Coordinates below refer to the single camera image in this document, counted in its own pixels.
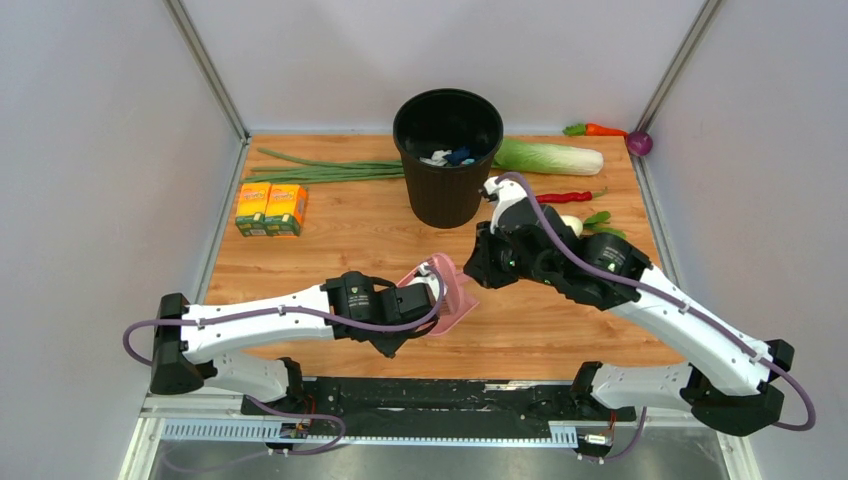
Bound pink plastic dustpan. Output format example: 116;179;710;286
398;253;479;336

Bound pink hand brush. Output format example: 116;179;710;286
428;253;477;318

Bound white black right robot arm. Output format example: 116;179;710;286
463;200;794;436

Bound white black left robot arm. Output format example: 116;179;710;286
149;266;447;415

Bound crumpled scraps inside bin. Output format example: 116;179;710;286
419;147;476;168

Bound red toy chili pepper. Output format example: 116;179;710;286
535;188;608;204

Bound white toy radish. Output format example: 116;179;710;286
560;211;627;239

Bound toy napa cabbage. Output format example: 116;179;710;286
493;138;604;176

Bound orange juice box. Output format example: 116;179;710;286
234;182;271;237
264;183;309;237

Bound black trash bin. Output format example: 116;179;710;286
392;88;504;229

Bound toy carrot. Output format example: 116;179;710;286
562;123;628;138

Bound purple toy onion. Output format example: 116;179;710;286
625;131;654;157

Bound green toy scallions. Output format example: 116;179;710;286
241;148;405;185

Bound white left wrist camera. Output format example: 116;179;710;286
410;262;444;301

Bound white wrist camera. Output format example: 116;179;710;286
410;262;444;301
482;172;528;234

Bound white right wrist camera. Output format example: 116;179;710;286
482;172;528;234

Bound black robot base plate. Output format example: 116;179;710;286
268;377;638;442

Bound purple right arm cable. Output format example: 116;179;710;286
493;171;817;464

